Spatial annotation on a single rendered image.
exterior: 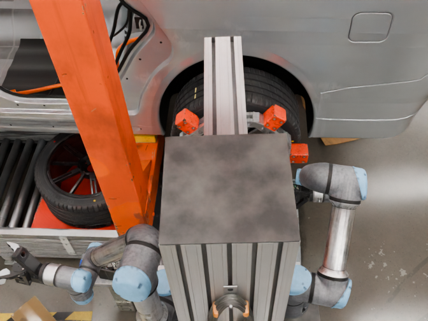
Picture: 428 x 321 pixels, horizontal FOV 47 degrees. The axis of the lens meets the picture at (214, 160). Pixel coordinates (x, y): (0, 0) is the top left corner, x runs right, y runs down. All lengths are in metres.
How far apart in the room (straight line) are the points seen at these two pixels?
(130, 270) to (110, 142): 0.66
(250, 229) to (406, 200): 2.69
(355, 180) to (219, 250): 1.04
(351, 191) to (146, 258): 0.79
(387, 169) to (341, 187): 1.79
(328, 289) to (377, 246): 1.38
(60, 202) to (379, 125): 1.77
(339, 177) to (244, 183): 0.95
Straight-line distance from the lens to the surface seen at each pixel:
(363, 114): 2.62
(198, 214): 0.90
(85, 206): 2.84
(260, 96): 2.32
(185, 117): 2.29
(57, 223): 3.11
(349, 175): 1.86
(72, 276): 1.78
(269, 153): 0.98
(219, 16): 2.17
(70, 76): 1.78
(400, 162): 3.71
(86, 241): 2.92
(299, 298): 1.96
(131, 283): 1.50
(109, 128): 1.93
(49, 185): 2.99
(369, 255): 3.24
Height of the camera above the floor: 2.80
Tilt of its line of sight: 52 degrees down
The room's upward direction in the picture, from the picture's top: 3 degrees counter-clockwise
